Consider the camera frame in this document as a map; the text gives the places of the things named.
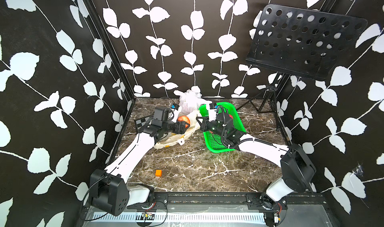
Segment yellow banana print plastic bag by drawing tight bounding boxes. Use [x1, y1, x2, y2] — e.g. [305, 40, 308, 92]
[154, 120, 200, 149]

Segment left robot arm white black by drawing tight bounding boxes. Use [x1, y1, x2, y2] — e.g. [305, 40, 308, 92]
[88, 105, 190, 216]

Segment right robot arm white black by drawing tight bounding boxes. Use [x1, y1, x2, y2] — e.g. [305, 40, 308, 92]
[196, 102, 317, 209]

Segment white knotted plastic bag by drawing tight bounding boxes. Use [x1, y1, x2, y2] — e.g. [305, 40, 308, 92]
[174, 90, 212, 116]

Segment green perforated plastic basket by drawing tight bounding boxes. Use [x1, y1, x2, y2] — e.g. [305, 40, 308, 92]
[196, 102, 246, 154]

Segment black white checkerboard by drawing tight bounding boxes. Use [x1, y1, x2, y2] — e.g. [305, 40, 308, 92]
[134, 116, 153, 133]

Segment small orange cube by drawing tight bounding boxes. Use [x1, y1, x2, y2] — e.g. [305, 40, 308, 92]
[155, 170, 163, 177]

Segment black perforated music stand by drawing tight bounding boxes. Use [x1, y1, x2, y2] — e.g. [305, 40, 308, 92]
[236, 4, 368, 114]

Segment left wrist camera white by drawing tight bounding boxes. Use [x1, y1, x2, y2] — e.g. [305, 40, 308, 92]
[152, 104, 181, 127]

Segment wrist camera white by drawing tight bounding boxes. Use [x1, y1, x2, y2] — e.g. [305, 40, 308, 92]
[152, 104, 181, 127]
[207, 103, 218, 122]

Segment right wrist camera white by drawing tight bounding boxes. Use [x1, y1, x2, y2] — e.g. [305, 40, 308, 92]
[207, 103, 218, 122]

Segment white slotted cable duct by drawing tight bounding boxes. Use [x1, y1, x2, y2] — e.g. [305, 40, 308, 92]
[92, 212, 265, 225]

